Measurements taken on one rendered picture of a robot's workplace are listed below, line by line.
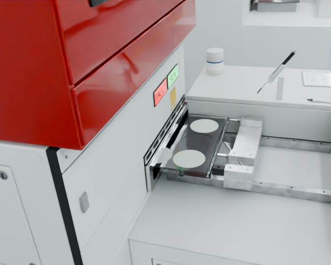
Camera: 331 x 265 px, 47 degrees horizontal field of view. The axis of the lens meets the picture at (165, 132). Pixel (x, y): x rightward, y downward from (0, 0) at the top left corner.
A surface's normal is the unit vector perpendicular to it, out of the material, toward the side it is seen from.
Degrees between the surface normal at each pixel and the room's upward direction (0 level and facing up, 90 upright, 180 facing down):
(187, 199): 0
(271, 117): 90
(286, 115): 90
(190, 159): 0
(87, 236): 90
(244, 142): 0
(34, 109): 90
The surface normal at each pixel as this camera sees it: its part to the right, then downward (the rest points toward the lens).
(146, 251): -0.30, 0.49
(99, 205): 0.95, 0.10
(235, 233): -0.06, -0.87
